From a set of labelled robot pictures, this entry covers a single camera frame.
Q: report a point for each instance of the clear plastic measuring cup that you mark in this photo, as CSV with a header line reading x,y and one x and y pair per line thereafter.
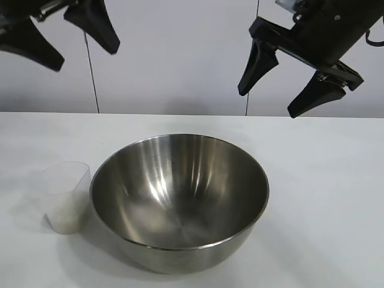
x,y
66,180

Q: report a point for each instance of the stainless steel mixing bowl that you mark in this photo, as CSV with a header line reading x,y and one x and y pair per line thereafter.
x,y
180,195

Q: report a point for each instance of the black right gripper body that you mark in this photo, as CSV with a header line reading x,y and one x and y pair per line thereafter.
x,y
324,36

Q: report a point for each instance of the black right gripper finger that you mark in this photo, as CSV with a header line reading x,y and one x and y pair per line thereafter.
x,y
321,93
259,64

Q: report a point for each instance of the white uncooked rice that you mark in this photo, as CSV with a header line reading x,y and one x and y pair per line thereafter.
x,y
67,219

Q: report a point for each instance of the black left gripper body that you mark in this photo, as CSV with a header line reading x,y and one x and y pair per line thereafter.
x,y
18,9

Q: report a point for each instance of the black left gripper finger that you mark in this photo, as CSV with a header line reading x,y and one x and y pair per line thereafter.
x,y
33,45
96,24

